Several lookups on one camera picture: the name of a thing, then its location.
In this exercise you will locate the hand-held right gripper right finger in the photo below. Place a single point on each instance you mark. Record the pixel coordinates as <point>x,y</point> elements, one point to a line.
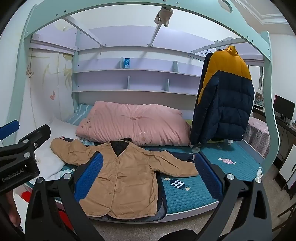
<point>208,171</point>

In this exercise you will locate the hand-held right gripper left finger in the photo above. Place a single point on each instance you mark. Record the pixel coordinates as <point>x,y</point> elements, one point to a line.
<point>92,169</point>

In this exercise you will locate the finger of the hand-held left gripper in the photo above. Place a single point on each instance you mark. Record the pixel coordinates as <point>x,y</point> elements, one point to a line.
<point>9,129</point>
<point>37,136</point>

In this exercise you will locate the tan jacket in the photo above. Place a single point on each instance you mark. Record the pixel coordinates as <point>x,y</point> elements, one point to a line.
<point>124,176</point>

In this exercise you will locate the person's left hand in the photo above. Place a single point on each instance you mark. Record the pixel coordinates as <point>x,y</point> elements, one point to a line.
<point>12,208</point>

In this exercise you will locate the red plastic object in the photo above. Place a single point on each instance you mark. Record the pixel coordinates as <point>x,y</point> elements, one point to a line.
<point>26,196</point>

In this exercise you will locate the white pillow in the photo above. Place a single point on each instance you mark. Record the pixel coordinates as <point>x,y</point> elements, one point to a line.
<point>46,162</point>

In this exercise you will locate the teal quilted bed mat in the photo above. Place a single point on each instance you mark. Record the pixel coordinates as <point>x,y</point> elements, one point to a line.
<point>185,197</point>

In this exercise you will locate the teal striped pillow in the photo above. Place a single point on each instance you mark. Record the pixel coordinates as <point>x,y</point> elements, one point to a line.
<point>78,115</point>

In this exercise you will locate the white wardrobe with butterflies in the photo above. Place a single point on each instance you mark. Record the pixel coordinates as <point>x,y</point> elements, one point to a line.
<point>46,88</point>

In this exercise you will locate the yellow-green cloth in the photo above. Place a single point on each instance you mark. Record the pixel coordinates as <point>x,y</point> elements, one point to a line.
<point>187,122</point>

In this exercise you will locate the pink patterned cloth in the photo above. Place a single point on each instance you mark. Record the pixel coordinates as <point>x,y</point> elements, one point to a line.
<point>256,136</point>

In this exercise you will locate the pink quilt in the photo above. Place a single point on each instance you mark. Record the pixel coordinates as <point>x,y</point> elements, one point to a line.
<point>134,120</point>

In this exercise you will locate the navy and yellow puffer jacket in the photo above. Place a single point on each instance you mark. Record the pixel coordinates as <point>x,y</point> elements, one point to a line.
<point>226,104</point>

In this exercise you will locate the white cabinet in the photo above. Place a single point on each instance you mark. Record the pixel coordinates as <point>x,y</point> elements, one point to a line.
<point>288,166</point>

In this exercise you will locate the wooden chair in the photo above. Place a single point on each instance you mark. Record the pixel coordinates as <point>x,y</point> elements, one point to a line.
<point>289,212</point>

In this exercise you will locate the purple shelf unit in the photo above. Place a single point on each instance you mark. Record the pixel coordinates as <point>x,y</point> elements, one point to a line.
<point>138,89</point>

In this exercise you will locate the black monitor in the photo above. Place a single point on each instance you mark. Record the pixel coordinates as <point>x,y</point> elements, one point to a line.
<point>284,106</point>

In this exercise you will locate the small blue box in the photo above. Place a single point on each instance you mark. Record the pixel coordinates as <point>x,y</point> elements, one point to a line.
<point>126,63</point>

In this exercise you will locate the picture frame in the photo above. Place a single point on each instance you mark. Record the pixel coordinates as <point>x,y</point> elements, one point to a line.
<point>259,98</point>

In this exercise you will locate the mint green bed frame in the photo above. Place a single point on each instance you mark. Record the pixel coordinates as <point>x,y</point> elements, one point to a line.
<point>269,92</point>

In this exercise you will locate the white clothes rail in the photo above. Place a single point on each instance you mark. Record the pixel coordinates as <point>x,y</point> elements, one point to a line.
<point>203,48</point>

